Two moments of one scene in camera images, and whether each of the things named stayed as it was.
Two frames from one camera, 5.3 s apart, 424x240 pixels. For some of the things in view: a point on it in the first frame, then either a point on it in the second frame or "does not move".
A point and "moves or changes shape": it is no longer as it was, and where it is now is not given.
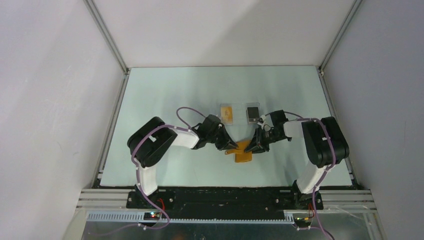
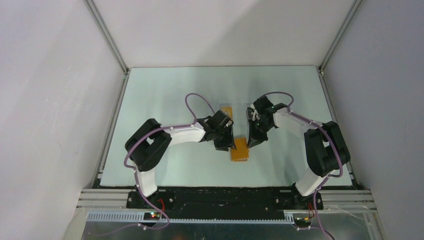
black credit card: x=253 y=113 does not move
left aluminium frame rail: x=105 y=146 does not move
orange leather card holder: x=241 y=155 moves or changes shape
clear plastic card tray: x=239 y=114 does not move
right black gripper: x=257 y=144 -> x=254 y=139
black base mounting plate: x=212 y=203 does not move
